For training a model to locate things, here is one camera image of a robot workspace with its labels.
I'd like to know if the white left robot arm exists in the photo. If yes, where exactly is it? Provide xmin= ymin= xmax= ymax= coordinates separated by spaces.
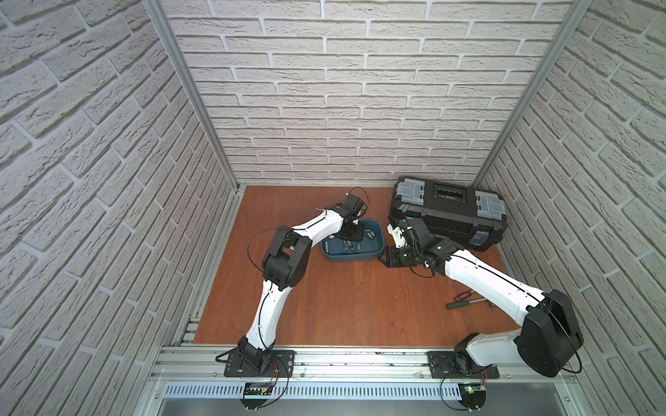
xmin=238 ymin=192 xmax=368 ymax=373

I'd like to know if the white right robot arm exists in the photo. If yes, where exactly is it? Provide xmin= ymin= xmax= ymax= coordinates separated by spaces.
xmin=380 ymin=218 xmax=584 ymax=377

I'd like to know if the teal plastic storage box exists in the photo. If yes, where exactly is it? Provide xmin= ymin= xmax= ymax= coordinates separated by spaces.
xmin=319 ymin=219 xmax=386 ymax=263

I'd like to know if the black grey toolbox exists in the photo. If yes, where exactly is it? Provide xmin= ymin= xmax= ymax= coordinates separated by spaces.
xmin=388 ymin=176 xmax=507 ymax=252

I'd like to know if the red black screwdriver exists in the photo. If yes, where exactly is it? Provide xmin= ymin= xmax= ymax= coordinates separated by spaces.
xmin=446 ymin=289 xmax=475 ymax=310

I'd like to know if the right controller board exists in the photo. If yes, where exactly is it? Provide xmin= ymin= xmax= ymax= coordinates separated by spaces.
xmin=458 ymin=384 xmax=487 ymax=412

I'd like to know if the controller board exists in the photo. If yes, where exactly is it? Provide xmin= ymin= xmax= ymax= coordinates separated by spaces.
xmin=458 ymin=384 xmax=487 ymax=412
xmin=240 ymin=381 xmax=275 ymax=410

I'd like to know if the left controller board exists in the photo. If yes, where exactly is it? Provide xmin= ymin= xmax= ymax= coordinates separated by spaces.
xmin=240 ymin=381 xmax=275 ymax=410

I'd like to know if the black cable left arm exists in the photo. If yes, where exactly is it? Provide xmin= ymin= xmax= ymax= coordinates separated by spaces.
xmin=246 ymin=227 xmax=292 ymax=274

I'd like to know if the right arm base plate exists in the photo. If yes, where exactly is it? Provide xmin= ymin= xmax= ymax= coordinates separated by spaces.
xmin=426 ymin=350 xmax=500 ymax=380

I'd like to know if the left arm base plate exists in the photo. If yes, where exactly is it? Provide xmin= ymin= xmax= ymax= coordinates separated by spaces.
xmin=224 ymin=348 xmax=296 ymax=378

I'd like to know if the aluminium corner post left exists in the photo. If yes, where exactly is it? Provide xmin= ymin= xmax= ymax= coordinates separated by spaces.
xmin=144 ymin=0 xmax=240 ymax=192

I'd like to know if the aluminium corner post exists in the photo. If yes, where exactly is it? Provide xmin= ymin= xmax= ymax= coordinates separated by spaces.
xmin=472 ymin=0 xmax=593 ymax=187
xmin=144 ymin=0 xmax=240 ymax=192

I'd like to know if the aluminium corner post right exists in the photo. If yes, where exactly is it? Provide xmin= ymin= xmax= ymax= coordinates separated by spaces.
xmin=472 ymin=0 xmax=593 ymax=187

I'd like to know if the aluminium floor rail left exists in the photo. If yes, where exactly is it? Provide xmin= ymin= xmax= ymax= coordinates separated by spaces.
xmin=169 ymin=185 xmax=246 ymax=347

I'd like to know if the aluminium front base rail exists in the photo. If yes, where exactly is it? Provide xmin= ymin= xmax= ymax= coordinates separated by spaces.
xmin=134 ymin=345 xmax=592 ymax=415

